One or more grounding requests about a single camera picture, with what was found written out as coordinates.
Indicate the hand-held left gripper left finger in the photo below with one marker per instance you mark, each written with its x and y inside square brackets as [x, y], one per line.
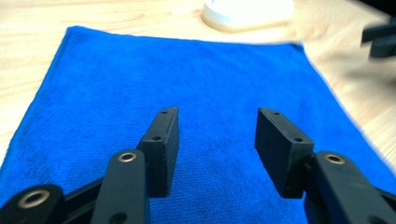
[162, 149]

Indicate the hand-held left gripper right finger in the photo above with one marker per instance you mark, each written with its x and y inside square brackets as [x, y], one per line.
[285, 155]

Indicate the blue towel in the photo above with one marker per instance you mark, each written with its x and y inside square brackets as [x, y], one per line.
[199, 93]

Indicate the white round base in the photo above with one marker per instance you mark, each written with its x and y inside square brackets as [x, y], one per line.
[246, 12]

